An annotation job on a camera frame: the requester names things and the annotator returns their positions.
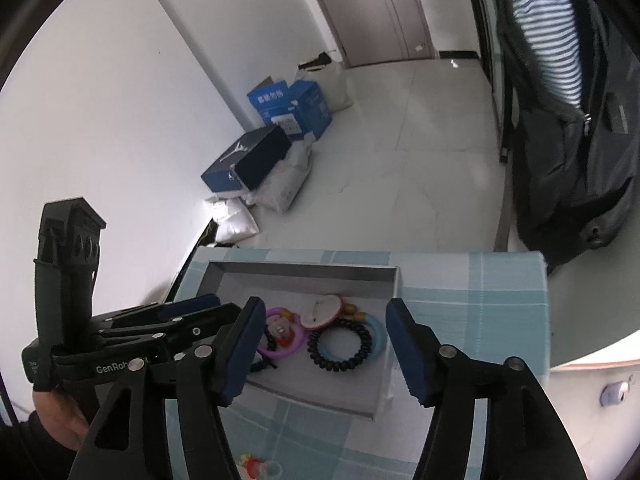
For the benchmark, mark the white plastic bag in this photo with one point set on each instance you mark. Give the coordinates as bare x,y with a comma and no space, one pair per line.
332,87

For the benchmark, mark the person's left hand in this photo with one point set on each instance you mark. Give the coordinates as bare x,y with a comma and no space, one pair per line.
62,412

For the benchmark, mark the dark blue shoe box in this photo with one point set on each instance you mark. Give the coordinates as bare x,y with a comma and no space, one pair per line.
255,160

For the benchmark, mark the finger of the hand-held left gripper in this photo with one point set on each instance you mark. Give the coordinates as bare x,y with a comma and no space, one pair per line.
192,305
200,322

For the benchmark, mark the small colourful toy charm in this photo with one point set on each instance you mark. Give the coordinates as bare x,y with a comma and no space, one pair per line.
250,467

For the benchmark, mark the white sack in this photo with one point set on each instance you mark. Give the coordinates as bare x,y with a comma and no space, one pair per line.
285,180
235,222

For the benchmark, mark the checkered tablecloth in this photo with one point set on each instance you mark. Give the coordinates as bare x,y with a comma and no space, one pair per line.
475,320

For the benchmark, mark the grey cardboard box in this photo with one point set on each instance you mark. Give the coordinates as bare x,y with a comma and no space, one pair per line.
320,390

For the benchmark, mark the person's left forearm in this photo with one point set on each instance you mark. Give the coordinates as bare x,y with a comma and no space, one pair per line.
30,455

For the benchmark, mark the grey door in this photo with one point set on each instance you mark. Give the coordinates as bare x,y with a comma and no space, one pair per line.
375,10

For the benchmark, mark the dark backpack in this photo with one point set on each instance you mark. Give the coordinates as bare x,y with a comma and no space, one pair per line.
575,160

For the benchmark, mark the blue cardboard box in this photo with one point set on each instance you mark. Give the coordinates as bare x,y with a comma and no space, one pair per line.
305,105

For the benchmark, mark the black coat rack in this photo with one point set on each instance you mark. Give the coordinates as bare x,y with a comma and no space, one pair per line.
482,20

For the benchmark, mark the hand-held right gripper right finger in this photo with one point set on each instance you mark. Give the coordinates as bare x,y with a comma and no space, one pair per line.
407,350

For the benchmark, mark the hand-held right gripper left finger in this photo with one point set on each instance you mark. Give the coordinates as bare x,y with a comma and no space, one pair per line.
245,347

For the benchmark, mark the grey wall fitting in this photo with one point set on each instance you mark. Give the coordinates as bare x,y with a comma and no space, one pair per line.
614,394

